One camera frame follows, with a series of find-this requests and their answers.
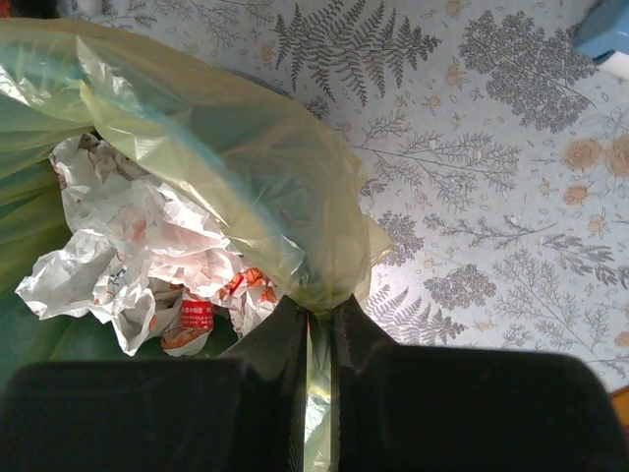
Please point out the yellow translucent trash bag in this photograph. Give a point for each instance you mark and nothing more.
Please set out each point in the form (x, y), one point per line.
(282, 186)

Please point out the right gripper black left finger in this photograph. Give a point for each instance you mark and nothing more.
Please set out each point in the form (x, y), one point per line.
(241, 411)

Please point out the crumpled white red paper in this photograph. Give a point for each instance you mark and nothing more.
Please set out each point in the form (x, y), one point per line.
(142, 258)

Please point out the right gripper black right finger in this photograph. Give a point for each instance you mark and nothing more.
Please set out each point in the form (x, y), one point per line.
(422, 408)

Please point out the blue lint roller mop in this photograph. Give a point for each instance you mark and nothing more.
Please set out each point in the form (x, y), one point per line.
(603, 37)

